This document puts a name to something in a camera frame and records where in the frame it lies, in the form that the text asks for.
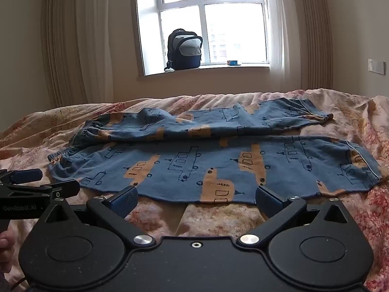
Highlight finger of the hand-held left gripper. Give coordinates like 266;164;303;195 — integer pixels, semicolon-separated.
6;180;81;200
0;168;43;185

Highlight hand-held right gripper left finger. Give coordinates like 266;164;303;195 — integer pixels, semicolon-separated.
37;186;152;248

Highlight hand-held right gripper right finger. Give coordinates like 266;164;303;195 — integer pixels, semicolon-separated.
237;185;357;247

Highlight blue patterned pants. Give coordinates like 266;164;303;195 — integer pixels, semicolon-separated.
47;97;383;205

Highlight person's left hand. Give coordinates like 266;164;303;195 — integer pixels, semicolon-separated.
0;231;15;274

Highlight pink floral bed blanket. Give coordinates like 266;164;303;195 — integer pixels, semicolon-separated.
0;88;389;292

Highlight beige curtain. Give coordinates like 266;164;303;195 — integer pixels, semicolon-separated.
41;0;92;109
296;0;335;91

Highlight dark blue backpack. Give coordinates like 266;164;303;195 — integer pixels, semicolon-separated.
164;29;203;73

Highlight white framed window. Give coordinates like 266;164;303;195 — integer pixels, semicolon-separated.
134;0;270;76

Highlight white wall switch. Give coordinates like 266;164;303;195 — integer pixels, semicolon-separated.
368;58;389;75

